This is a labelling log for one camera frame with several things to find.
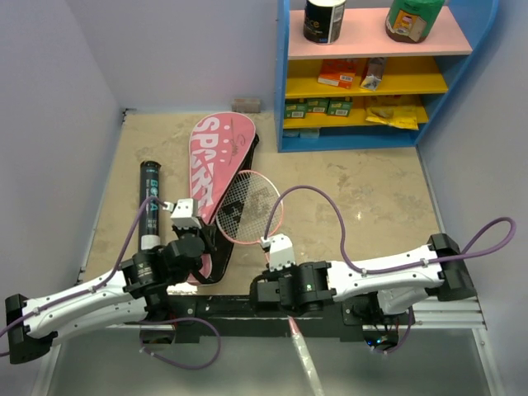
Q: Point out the green box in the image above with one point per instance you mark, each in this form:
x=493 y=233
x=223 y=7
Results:
x=340 y=106
x=317 y=105
x=295 y=108

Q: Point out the green box right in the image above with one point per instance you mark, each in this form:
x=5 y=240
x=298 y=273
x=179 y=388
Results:
x=340 y=106

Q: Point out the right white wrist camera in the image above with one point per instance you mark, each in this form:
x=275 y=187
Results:
x=280 y=252

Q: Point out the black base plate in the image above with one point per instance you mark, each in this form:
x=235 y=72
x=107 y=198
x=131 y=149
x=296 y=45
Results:
x=233 y=316

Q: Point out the brown wall block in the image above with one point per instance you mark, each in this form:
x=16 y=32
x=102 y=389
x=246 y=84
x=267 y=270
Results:
x=246 y=105

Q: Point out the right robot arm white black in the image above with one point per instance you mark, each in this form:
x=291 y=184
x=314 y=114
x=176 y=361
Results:
x=398 y=282

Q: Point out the green box middle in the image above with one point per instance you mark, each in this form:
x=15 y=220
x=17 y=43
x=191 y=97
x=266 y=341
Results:
x=317 y=105

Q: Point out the black white can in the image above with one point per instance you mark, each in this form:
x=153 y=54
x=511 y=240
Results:
x=323 y=20

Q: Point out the silver brown pouch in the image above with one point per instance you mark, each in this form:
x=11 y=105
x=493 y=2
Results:
x=373 y=73

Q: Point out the yellow snack bag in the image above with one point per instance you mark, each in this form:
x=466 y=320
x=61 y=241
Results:
x=400 y=117

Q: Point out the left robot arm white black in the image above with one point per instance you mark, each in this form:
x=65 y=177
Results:
x=141 y=282

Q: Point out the pink racket bag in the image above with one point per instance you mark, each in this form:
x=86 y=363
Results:
x=221 y=145

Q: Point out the green box left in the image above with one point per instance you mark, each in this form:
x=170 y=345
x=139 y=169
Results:
x=295 y=108

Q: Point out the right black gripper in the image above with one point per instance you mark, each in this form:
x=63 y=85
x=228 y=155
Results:
x=271 y=275

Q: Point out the pink badminton racket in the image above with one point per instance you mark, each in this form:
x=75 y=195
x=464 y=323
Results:
x=244 y=217

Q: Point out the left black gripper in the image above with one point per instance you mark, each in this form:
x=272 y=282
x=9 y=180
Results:
x=205 y=232

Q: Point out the green brown jar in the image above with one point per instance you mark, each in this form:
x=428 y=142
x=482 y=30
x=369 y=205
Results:
x=410 y=21

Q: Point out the blue shelf unit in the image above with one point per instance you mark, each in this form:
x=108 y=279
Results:
x=424 y=75

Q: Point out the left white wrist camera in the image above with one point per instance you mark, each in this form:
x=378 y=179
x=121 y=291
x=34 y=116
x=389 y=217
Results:
x=184 y=213

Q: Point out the aluminium rail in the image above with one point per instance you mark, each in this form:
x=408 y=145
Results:
x=429 y=314

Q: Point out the orange box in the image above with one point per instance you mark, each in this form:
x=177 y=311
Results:
x=338 y=72

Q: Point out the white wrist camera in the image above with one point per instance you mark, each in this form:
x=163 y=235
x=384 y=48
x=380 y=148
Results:
x=280 y=252
x=184 y=213

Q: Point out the black shuttlecock tube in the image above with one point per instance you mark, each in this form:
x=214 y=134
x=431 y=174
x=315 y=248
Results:
x=149 y=221

